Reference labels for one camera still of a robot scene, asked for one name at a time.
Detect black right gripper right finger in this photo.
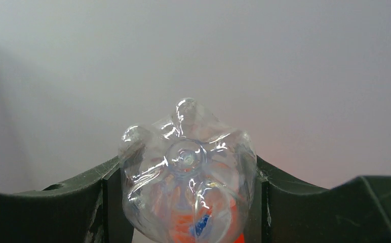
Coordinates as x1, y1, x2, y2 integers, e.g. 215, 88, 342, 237
244, 158, 391, 243

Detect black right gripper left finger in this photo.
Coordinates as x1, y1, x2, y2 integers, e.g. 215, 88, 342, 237
0, 157, 134, 242

